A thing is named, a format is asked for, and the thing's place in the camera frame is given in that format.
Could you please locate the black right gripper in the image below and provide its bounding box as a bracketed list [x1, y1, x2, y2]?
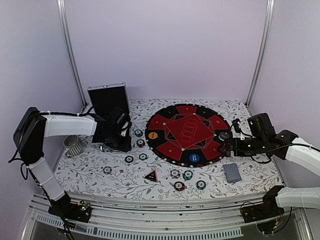
[217, 135, 267, 158]

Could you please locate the blue green 50 chip pile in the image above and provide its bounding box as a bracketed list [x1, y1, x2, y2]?
[134, 129, 143, 137]
[182, 170, 193, 181]
[196, 180, 206, 190]

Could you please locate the blue card deck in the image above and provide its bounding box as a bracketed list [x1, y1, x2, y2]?
[222, 163, 242, 184]

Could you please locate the red black 100 chip pile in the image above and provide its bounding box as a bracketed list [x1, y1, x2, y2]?
[136, 139, 146, 148]
[173, 181, 186, 192]

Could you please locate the blue small blind button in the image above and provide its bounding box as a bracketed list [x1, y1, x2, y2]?
[189, 153, 200, 163]

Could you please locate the orange big blind button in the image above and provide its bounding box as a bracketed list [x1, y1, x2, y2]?
[148, 132, 158, 140]

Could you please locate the blue white 10 chip pile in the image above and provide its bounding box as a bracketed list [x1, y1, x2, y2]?
[170, 169, 181, 179]

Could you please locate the red black 100 chip stack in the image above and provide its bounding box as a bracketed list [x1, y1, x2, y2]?
[124, 155, 134, 163]

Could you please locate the blue green 50 chip stack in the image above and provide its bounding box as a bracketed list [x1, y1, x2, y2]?
[138, 153, 148, 161]

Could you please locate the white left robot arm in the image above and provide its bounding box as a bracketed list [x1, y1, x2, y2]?
[9, 106, 132, 217]

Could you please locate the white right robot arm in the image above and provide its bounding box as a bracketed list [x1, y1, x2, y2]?
[218, 113, 320, 218]

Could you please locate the aluminium poker case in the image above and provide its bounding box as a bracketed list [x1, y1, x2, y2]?
[87, 82, 130, 153]

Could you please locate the round red black poker mat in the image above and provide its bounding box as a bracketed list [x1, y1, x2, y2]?
[144, 103, 233, 168]

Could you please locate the striped ceramic cup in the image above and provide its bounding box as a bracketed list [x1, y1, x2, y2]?
[63, 135, 84, 158]

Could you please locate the black triangular dealer plate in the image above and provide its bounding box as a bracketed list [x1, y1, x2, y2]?
[143, 170, 158, 183]

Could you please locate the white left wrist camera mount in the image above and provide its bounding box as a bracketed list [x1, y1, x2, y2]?
[120, 124, 129, 137]

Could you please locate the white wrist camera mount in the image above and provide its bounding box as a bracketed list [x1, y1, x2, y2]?
[232, 118, 252, 141]
[120, 124, 129, 137]

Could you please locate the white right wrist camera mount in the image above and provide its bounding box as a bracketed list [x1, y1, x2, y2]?
[232, 118, 252, 141]

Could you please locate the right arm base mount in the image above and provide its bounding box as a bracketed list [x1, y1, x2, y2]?
[239, 193, 285, 223]

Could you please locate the front aluminium rail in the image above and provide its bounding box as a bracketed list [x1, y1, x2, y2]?
[21, 192, 313, 240]

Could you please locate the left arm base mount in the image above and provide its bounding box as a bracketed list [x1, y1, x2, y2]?
[48, 198, 92, 223]

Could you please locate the left aluminium frame post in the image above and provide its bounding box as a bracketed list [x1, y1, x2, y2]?
[56, 0, 87, 107]

